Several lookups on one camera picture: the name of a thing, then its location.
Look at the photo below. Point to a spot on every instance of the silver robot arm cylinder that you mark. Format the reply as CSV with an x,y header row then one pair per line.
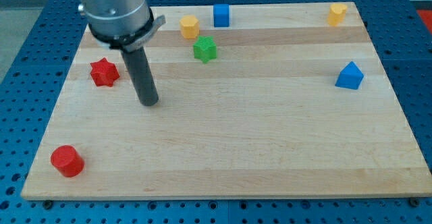
x,y
116,17

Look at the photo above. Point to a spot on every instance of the yellow hexagon block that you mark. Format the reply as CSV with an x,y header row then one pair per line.
x,y
189,26

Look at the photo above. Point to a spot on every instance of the green star block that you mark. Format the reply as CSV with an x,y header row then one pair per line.
x,y
205,49

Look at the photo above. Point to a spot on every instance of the wooden board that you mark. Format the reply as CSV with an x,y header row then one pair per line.
x,y
262,120

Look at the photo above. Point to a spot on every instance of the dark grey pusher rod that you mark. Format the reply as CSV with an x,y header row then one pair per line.
x,y
140,73

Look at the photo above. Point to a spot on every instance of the blue cube block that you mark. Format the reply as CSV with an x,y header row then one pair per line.
x,y
221,15

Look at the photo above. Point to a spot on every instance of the red star block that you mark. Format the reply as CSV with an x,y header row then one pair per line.
x,y
103,72

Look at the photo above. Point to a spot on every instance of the blue triangular prism block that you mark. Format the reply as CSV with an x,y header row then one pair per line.
x,y
350,77

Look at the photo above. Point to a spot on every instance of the yellow heart block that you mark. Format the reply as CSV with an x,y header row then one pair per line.
x,y
337,13

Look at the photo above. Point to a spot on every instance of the red cylinder block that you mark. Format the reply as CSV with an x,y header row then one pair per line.
x,y
67,161

